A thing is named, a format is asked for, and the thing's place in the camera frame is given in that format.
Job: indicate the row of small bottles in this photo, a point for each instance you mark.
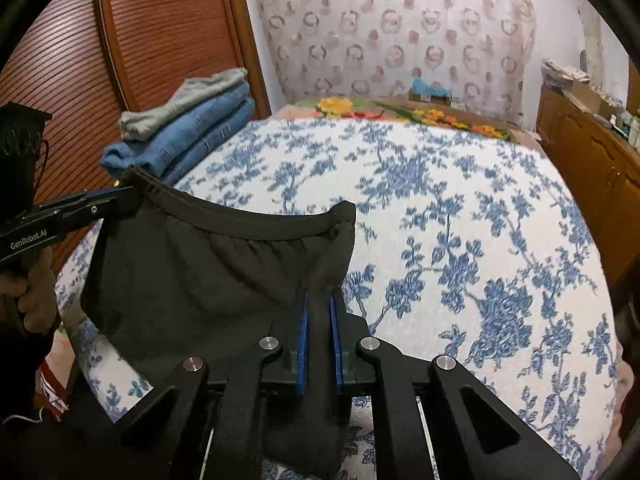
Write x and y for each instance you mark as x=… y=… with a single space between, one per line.
x=627 y=127

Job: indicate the person's left hand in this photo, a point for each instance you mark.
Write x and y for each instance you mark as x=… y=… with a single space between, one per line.
x=37 y=290

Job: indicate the yellow orange flowered blanket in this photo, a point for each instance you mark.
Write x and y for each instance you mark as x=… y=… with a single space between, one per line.
x=340 y=105

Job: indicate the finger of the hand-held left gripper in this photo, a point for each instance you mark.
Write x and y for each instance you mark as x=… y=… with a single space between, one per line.
x=85 y=215
x=107 y=193

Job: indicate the black pants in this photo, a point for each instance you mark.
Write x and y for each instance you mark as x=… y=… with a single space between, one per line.
x=200 y=270

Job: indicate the blue crumpled bag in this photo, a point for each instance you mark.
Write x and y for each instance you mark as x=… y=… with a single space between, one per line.
x=430 y=90

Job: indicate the folded grey pants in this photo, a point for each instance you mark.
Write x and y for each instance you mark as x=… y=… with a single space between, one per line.
x=165 y=110

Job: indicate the wooden slatted wardrobe door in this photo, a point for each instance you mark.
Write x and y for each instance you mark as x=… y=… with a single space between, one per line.
x=125 y=35

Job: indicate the blue floral bedspread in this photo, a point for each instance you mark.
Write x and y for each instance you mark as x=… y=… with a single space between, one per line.
x=450 y=210

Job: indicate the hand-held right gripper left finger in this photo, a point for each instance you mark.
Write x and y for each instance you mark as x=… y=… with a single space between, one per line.
x=301 y=355

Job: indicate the wooden sideboard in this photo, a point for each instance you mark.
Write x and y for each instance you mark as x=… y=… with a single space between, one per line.
x=585 y=160

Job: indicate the folded blue jeans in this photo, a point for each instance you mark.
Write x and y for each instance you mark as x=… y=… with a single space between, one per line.
x=200 y=130

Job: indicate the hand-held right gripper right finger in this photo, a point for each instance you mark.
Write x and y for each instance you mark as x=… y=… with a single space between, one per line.
x=334 y=355

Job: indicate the stack of papers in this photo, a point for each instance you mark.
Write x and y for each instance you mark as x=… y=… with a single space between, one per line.
x=562 y=72

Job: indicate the cardboard box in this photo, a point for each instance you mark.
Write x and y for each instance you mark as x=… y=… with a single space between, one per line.
x=592 y=97

